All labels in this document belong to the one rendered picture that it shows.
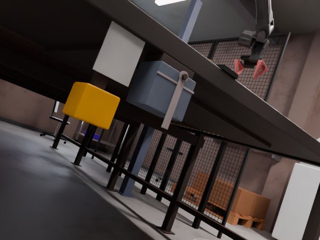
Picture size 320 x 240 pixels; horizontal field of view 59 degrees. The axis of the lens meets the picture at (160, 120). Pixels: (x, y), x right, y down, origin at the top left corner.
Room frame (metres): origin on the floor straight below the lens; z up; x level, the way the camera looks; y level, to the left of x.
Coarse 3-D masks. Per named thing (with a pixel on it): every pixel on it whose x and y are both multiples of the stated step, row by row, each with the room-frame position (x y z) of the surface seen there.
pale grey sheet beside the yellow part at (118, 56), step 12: (108, 36) 0.63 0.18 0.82; (120, 36) 0.64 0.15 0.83; (132, 36) 0.66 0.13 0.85; (108, 48) 0.63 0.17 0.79; (120, 48) 0.65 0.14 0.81; (132, 48) 0.67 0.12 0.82; (96, 60) 0.63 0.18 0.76; (108, 60) 0.64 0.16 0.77; (120, 60) 0.66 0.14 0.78; (132, 60) 0.68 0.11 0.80; (108, 72) 0.65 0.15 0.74; (120, 72) 0.67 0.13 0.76; (132, 72) 0.68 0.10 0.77
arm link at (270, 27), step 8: (256, 0) 1.10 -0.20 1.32; (264, 0) 1.09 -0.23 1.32; (256, 8) 1.13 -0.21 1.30; (264, 8) 1.11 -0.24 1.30; (256, 16) 1.15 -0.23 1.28; (264, 16) 1.12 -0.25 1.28; (272, 16) 1.15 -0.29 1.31; (256, 24) 1.17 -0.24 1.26; (264, 24) 1.14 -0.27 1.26; (272, 24) 1.17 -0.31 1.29; (256, 32) 1.18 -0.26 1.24
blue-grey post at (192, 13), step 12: (192, 0) 3.22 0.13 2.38; (192, 12) 3.17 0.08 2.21; (192, 24) 3.21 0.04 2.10; (180, 36) 3.20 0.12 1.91; (144, 132) 3.19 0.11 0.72; (144, 144) 3.18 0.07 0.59; (132, 156) 3.23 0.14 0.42; (144, 156) 3.22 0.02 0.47; (132, 168) 3.17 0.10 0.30; (132, 180) 3.20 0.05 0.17; (120, 192) 3.18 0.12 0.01
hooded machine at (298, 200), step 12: (300, 168) 3.60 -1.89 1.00; (312, 168) 3.49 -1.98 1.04; (300, 180) 3.56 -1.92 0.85; (312, 180) 3.46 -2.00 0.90; (288, 192) 3.64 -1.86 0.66; (300, 192) 3.53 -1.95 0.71; (312, 192) 3.43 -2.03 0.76; (288, 204) 3.61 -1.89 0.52; (300, 204) 3.50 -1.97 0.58; (312, 204) 3.40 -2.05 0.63; (288, 216) 3.57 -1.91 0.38; (300, 216) 3.46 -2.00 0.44; (276, 228) 3.65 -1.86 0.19; (288, 228) 3.54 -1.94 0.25; (300, 228) 3.43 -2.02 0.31
